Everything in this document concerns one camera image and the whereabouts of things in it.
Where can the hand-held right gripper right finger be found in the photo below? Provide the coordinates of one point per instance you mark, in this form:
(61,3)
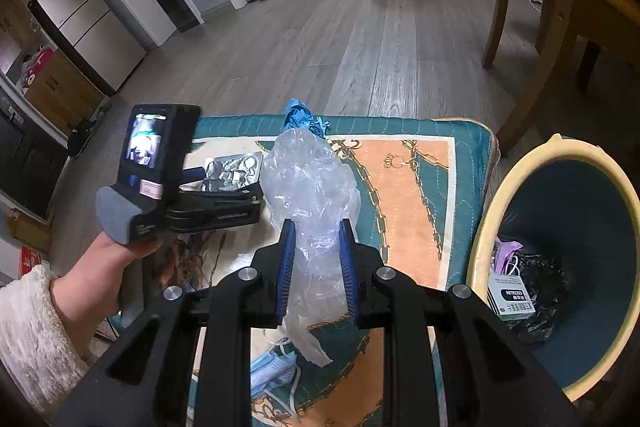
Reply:
(347,267)

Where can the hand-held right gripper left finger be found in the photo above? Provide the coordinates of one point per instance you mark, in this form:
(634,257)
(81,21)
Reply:
(287,267)

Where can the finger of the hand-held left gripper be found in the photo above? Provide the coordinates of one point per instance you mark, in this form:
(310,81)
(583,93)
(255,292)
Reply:
(220,212)
(192,177)

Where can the silver blister pack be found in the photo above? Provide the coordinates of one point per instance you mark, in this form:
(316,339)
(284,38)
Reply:
(230,172)

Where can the clear plastic bag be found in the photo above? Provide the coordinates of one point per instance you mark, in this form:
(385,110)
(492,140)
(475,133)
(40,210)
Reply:
(310,187)

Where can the pink wrapper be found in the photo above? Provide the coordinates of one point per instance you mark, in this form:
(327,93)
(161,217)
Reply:
(505,254)

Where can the white medicine box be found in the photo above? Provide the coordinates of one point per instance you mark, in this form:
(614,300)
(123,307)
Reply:
(510,299)

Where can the black plastic bag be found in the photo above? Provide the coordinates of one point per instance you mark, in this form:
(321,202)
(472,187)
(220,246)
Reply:
(545,287)

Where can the teal bin with yellow rim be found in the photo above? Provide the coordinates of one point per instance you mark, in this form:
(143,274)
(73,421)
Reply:
(590,217)

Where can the person's left forearm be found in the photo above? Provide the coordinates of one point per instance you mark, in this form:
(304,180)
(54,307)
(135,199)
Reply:
(35,337)

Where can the person's left hand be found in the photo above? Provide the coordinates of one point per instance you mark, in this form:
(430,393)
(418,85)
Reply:
(95,267)

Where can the blue face mask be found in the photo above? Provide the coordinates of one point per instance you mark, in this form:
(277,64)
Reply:
(270,372)

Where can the teal and orange printed mat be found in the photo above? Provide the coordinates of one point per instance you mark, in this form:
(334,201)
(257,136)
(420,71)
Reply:
(425,187)

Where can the brown cardboard box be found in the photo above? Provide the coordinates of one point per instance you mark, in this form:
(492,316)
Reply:
(60,92)

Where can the crumpled blue glove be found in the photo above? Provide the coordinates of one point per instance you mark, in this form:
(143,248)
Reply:
(300,117)

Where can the dark cabinet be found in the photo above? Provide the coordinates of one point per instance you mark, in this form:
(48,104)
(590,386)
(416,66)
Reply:
(25,157)

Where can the white refrigerator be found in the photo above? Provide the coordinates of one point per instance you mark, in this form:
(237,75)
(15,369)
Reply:
(85,22)

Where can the red white carton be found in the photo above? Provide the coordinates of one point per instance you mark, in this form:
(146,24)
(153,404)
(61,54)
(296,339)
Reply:
(29,263)

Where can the wooden chair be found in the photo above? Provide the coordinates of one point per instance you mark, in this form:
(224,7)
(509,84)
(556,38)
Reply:
(555,32)

